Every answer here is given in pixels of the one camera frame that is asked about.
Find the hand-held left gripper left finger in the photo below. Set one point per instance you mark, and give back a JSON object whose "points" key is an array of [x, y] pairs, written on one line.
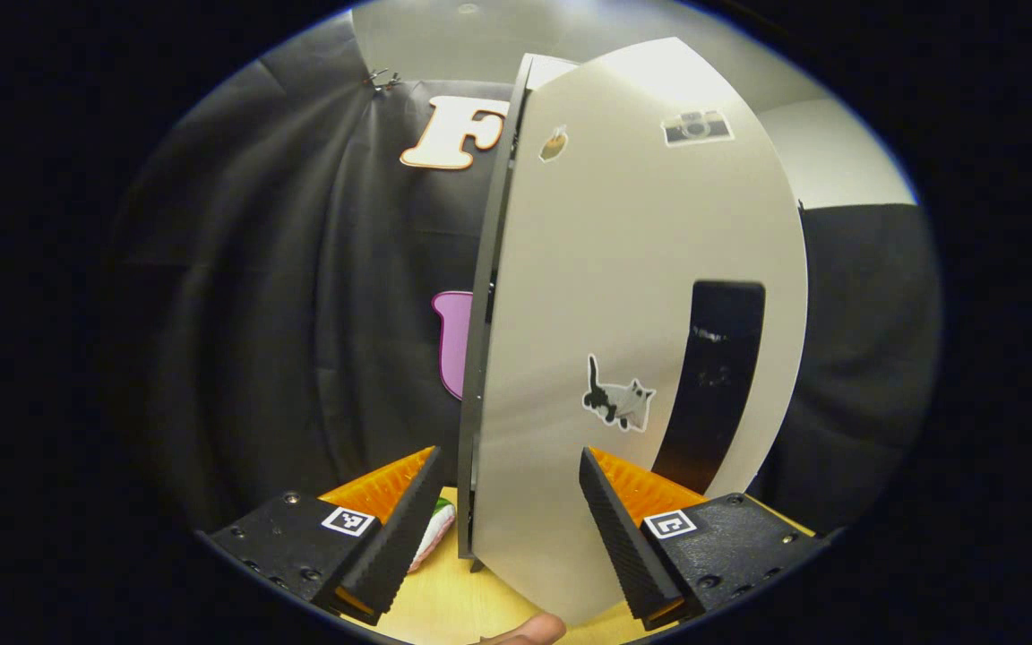
{"points": [[399, 537]]}

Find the black backdrop cloth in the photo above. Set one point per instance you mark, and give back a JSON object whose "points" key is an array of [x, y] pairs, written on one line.
{"points": [[256, 313], [865, 358]]}

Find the white shoe cabinet door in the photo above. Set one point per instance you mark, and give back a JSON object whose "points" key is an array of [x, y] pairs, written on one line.
{"points": [[588, 269]]}

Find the metal cloth clip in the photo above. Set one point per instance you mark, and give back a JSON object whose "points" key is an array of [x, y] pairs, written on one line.
{"points": [[382, 81]]}

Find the white shoe cabinet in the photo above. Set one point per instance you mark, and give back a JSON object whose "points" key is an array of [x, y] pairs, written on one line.
{"points": [[475, 376]]}

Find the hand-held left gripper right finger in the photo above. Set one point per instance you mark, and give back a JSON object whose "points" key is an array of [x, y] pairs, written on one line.
{"points": [[623, 537]]}

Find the watermelon slice toy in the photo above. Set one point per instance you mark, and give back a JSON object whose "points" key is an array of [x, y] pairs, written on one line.
{"points": [[434, 533]]}

